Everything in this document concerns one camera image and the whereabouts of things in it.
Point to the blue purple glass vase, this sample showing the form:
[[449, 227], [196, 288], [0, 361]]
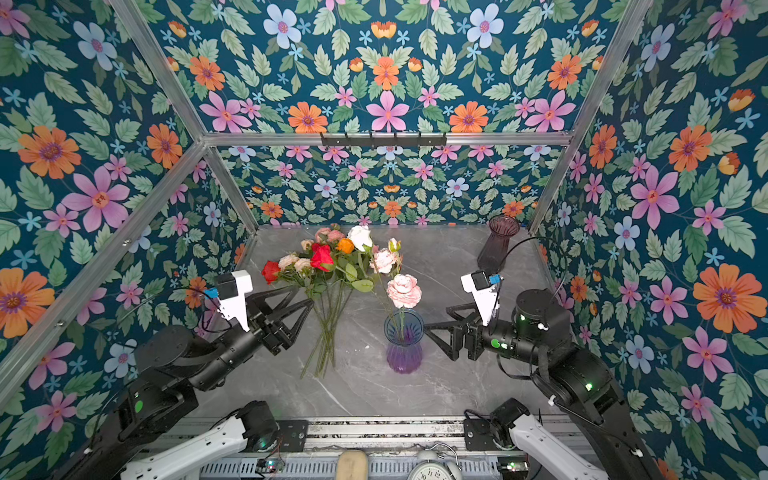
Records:
[[404, 342]]

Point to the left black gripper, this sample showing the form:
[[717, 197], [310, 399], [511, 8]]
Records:
[[271, 334]]

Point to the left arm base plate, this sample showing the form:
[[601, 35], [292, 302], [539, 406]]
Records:
[[290, 437]]

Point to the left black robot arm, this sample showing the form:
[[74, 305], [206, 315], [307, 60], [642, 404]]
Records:
[[174, 366]]

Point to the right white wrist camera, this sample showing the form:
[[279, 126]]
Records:
[[484, 289]]

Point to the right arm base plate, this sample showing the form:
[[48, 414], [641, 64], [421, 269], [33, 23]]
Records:
[[485, 433]]

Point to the dark purple glass vase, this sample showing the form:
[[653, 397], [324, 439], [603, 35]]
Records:
[[492, 256]]

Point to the aluminium mounting rail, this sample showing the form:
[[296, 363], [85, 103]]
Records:
[[384, 434]]

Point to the white alarm clock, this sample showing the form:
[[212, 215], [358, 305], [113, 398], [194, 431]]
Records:
[[430, 466]]

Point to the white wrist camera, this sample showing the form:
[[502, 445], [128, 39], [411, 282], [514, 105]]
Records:
[[484, 289], [230, 290]]

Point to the black hook rail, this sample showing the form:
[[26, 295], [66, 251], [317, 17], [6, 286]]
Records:
[[375, 140]]

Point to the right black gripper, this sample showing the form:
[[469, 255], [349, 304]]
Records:
[[474, 329]]

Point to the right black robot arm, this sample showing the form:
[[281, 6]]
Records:
[[572, 378]]

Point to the mixed flower bunch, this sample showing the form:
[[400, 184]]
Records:
[[294, 269]]

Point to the white rose stem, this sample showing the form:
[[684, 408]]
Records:
[[362, 240]]

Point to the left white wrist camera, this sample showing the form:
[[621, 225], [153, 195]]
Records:
[[230, 290]]

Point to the beige wooden handle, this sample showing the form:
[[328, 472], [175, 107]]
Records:
[[352, 465]]

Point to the red rose stem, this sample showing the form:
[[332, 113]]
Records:
[[332, 276]]

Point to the pink peony flower stem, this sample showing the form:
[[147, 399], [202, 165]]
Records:
[[402, 289]]

